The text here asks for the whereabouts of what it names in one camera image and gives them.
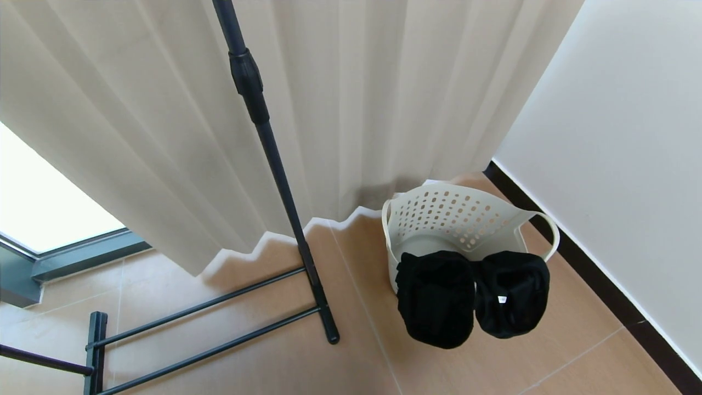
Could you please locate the white laundry basket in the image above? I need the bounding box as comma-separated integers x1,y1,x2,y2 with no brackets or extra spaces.
382,183,561,294

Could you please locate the beige curtain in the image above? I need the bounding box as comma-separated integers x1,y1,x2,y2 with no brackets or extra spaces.
0,0,585,277

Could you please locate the black garment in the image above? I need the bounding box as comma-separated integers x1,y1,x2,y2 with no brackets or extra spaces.
395,251,476,349
473,251,551,339

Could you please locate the black clothes rack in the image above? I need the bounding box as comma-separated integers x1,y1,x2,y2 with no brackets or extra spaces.
0,0,341,395

